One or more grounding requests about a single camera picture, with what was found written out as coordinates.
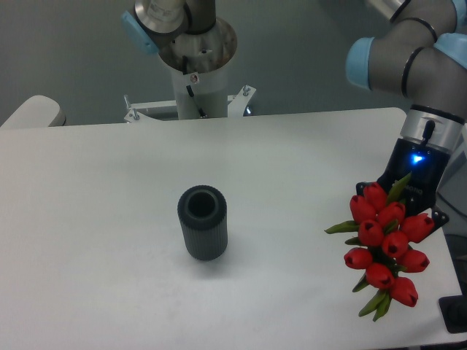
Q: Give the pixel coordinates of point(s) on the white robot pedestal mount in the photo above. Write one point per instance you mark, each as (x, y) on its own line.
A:
(196, 96)

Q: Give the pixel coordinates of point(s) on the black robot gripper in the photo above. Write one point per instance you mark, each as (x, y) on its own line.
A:
(426, 166)

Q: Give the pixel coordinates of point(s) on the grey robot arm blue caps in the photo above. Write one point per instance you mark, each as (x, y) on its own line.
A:
(422, 58)

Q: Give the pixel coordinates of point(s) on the red tulip bouquet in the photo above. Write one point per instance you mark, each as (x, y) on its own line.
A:
(382, 245)

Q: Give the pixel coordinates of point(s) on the black device at table edge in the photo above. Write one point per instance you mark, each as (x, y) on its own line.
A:
(453, 310)

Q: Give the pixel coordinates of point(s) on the black ribbed cylindrical vase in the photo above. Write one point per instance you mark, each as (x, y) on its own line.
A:
(202, 212)

